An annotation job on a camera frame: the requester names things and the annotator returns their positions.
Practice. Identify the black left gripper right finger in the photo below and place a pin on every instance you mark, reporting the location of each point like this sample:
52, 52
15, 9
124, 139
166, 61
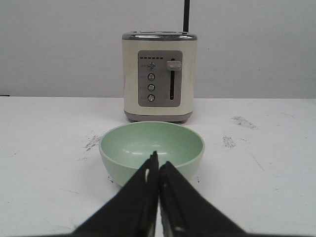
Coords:
185, 213

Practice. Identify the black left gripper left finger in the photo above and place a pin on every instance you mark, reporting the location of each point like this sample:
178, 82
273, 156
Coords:
132, 212

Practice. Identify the light green bowl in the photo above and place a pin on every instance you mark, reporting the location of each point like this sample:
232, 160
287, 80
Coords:
125, 148

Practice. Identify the cream two-slot toaster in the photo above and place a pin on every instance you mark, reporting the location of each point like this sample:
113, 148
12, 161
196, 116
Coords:
159, 72

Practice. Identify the black tripod pole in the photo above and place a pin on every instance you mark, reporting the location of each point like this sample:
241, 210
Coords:
186, 15

